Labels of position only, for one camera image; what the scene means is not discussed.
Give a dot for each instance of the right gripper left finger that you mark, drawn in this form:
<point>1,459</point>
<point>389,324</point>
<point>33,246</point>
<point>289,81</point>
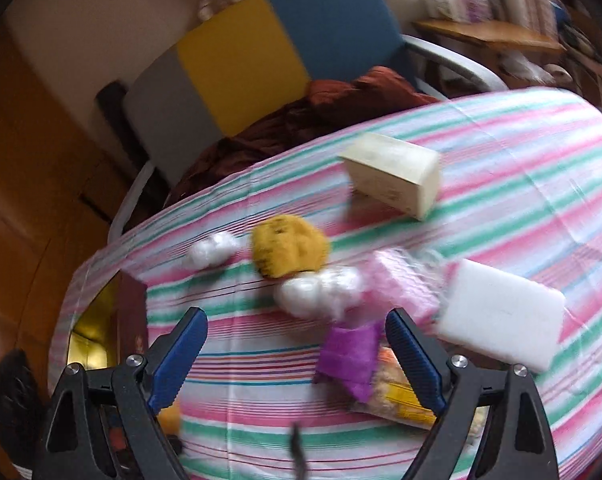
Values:
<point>75,443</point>

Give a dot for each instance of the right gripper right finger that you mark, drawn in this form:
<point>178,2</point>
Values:
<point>516,442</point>

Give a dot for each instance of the white foam sponge block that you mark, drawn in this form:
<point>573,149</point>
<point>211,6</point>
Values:
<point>501,315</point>

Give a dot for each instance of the Weidan biscuit packet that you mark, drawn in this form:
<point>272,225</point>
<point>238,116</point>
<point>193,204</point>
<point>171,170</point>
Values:
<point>392,396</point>

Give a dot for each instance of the purple snack packet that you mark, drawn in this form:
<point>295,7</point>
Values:
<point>349,356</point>

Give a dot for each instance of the pink hair roller pack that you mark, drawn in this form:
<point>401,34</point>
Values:
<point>398,279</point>

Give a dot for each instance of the large white plastic bag ball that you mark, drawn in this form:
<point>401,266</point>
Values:
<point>326,294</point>

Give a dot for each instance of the yellow tiger plush toy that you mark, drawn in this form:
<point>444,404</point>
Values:
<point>285,245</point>

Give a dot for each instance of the white cardboard box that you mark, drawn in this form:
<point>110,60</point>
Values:
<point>400,174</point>

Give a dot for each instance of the striped bed sheet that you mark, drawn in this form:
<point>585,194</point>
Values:
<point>481,217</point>

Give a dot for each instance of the wooden wardrobe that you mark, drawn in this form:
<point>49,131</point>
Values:
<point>58,189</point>

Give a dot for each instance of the dark red blanket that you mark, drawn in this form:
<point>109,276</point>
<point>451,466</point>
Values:
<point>328,106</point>

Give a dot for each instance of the wooden desk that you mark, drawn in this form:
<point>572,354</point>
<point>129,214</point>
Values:
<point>492,35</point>

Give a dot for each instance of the grey yellow blue headboard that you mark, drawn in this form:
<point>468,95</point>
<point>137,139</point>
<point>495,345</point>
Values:
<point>248,61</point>

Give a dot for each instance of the white boxes on desk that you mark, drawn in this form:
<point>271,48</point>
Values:
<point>459,11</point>

